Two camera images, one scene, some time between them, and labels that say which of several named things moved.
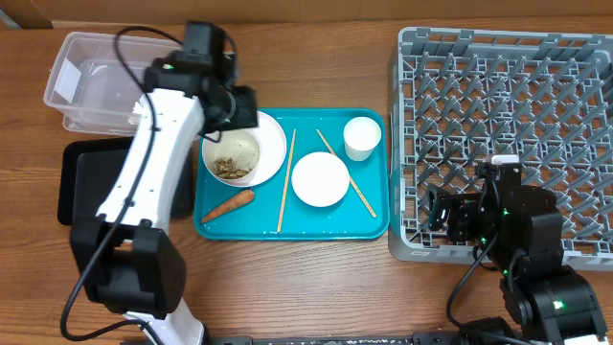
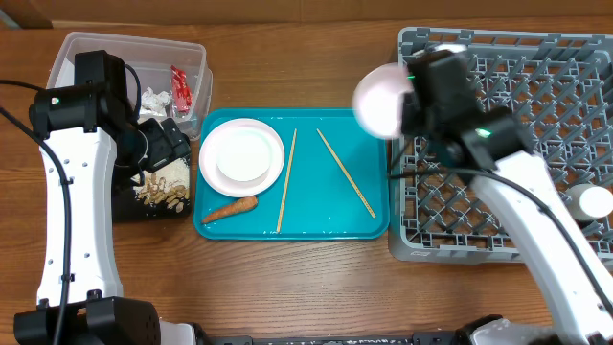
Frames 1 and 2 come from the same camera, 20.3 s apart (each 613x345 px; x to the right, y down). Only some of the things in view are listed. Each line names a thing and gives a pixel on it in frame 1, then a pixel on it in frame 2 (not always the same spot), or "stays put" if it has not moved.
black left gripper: x=242 y=111 → x=168 y=146
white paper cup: x=361 y=136 → x=587 y=202
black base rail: x=439 y=338 stays put
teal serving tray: x=334 y=183 stays put
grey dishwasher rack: x=461 y=96 stays put
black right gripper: x=461 y=207 → x=409 y=122
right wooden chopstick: x=351 y=180 stays put
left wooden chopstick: x=286 y=180 stays put
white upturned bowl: x=320 y=179 → x=376 y=99
